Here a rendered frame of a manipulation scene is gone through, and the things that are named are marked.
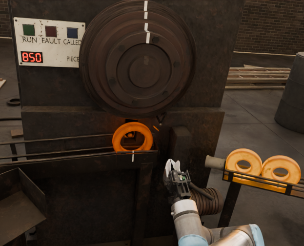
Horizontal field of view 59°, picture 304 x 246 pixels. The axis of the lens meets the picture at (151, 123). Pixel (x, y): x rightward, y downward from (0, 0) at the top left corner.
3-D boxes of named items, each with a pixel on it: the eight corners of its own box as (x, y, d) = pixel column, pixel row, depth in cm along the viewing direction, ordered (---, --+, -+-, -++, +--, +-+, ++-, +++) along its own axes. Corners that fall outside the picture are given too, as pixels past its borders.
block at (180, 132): (164, 164, 143) (170, 124, 132) (178, 163, 145) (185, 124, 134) (169, 176, 134) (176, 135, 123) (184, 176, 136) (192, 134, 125)
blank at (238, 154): (229, 145, 125) (228, 148, 122) (264, 152, 120) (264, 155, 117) (225, 173, 131) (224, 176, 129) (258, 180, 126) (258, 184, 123)
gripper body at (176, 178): (187, 168, 102) (196, 196, 94) (182, 180, 108) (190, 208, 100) (168, 168, 100) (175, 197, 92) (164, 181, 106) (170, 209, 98)
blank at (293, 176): (264, 152, 120) (264, 155, 117) (303, 158, 114) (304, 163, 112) (259, 180, 126) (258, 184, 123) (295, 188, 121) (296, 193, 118)
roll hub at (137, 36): (104, 102, 105) (106, 27, 92) (172, 102, 111) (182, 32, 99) (105, 108, 100) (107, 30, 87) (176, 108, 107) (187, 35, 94)
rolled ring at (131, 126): (154, 124, 121) (153, 121, 124) (113, 125, 116) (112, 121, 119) (151, 158, 129) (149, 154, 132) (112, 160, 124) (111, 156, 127)
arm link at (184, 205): (194, 221, 97) (169, 223, 95) (191, 208, 101) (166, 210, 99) (201, 209, 91) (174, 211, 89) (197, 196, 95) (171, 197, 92)
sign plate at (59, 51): (20, 64, 109) (14, 17, 101) (85, 66, 116) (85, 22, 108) (18, 65, 107) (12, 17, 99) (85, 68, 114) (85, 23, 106)
